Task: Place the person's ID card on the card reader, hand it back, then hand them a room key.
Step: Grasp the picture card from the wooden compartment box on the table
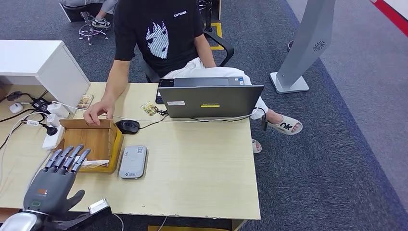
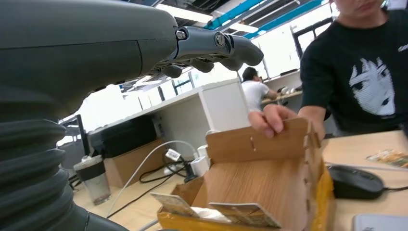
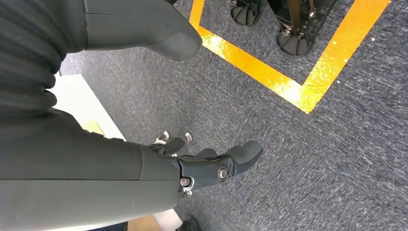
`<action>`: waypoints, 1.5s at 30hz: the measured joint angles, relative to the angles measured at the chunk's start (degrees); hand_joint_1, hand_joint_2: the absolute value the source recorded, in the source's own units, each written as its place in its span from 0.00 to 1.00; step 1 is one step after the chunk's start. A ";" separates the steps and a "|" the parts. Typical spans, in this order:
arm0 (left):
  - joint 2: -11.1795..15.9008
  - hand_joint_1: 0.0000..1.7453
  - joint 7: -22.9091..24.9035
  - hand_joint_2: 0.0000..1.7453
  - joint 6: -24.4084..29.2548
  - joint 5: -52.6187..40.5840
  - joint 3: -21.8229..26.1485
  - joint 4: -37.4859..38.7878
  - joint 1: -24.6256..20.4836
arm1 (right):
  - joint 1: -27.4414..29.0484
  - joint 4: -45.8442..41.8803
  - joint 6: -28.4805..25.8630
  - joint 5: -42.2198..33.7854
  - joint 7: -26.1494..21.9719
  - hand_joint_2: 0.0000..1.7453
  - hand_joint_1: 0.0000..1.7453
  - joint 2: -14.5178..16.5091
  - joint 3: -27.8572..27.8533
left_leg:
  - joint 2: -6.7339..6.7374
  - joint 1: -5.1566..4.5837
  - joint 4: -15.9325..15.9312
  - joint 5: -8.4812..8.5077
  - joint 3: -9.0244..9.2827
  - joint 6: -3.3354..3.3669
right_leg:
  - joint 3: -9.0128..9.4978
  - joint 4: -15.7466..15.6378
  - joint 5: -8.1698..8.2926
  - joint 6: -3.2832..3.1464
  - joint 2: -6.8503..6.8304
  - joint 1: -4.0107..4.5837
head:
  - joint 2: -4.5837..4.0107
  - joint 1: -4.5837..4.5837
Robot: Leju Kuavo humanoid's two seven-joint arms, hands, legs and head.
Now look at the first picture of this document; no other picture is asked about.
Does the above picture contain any brown framed picture card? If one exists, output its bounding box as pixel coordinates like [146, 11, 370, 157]
[76, 93, 95, 110]

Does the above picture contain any black power adapter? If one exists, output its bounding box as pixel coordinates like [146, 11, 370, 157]
[31, 97, 51, 114]

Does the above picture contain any person's beige sandal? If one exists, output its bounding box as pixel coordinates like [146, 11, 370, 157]
[267, 115, 303, 136]
[251, 138, 263, 154]

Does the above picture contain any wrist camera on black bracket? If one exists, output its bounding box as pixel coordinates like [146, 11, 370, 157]
[48, 198, 112, 231]

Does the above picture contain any grey kiosk stand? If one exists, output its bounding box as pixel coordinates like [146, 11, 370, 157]
[270, 0, 336, 94]

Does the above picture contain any person's right beige sandal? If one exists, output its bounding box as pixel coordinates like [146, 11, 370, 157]
[251, 138, 263, 154]

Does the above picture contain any white power strip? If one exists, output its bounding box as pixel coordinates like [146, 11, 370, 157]
[42, 125, 65, 151]

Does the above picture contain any open cardboard box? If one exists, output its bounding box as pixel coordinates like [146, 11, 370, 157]
[55, 118, 124, 174]

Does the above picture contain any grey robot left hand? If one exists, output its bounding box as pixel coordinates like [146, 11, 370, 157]
[23, 144, 91, 217]

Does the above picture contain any large white power adapter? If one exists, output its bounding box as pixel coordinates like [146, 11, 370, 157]
[47, 101, 70, 119]

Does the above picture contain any white card bundle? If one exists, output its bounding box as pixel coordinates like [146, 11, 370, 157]
[75, 156, 110, 168]

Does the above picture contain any white cabinet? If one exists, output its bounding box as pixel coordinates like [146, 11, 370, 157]
[0, 39, 91, 114]

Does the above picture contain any chrome stool base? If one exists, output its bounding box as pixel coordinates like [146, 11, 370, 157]
[78, 12, 110, 46]

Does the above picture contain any black plug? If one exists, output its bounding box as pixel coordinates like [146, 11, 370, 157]
[38, 122, 59, 137]

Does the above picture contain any person's left beige sandal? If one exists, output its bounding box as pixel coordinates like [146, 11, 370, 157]
[267, 115, 303, 136]

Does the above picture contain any black computer mouse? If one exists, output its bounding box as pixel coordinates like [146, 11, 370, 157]
[115, 119, 140, 135]

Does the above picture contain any thick grey cable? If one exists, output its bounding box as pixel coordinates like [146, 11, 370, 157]
[22, 153, 125, 231]

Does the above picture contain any person's right hand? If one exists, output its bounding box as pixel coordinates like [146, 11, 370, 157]
[83, 100, 116, 126]

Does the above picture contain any black office chair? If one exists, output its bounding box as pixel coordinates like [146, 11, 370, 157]
[138, 31, 235, 84]

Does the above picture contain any black mouse cable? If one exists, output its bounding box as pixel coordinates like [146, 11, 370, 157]
[139, 106, 170, 130]

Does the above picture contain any background person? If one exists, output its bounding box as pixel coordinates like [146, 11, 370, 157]
[59, 0, 118, 29]

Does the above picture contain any grey card reader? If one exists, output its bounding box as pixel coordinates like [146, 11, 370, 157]
[118, 145, 149, 180]

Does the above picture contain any small white plug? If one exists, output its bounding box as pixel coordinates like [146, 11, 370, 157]
[46, 114, 61, 128]

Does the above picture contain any grey laptop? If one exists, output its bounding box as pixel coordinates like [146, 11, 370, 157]
[158, 76, 265, 119]

